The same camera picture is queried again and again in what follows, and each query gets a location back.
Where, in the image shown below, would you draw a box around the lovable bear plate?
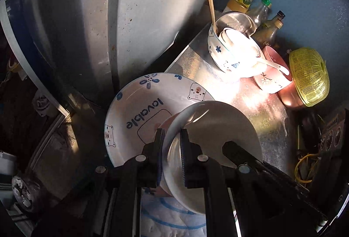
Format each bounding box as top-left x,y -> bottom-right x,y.
104,73 -> 213,167

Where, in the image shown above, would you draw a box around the pink floral bowl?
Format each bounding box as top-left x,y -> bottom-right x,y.
253,46 -> 292,94

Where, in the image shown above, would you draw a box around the green label bottle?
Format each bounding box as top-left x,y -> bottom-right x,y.
223,0 -> 253,14

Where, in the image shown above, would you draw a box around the grey refrigerator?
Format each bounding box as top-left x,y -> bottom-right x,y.
1,0 -> 205,117

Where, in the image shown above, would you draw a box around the steel bowl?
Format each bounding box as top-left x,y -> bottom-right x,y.
216,12 -> 257,38

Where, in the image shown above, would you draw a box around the wooden chopsticks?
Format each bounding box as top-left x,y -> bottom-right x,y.
208,0 -> 218,34

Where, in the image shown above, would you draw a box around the white bear pattern bowl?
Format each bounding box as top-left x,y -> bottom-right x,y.
208,27 -> 267,78

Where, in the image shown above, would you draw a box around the copper metal basin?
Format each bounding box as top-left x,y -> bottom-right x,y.
277,81 -> 305,110

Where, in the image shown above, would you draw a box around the white ceramic spoon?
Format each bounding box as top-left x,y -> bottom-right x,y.
257,58 -> 290,75

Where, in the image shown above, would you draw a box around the black cap sauce bottle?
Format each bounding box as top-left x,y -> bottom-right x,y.
258,10 -> 285,30

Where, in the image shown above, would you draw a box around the red bowl front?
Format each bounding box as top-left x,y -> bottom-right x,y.
162,101 -> 263,215

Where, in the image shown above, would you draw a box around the yellow mesh food cover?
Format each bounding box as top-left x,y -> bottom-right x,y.
289,47 -> 330,107

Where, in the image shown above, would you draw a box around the green cap oil bottle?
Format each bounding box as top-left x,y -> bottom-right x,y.
246,0 -> 272,28

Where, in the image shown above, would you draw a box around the gold cap oil bottle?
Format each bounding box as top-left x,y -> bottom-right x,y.
252,19 -> 283,49

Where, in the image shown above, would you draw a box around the yellow cable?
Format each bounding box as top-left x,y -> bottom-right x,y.
293,152 -> 321,185

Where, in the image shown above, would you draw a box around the small white inner bowl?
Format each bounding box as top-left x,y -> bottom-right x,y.
219,28 -> 262,64

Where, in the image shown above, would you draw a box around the red bowl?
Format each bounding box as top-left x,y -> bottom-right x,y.
155,113 -> 179,198
162,101 -> 263,215

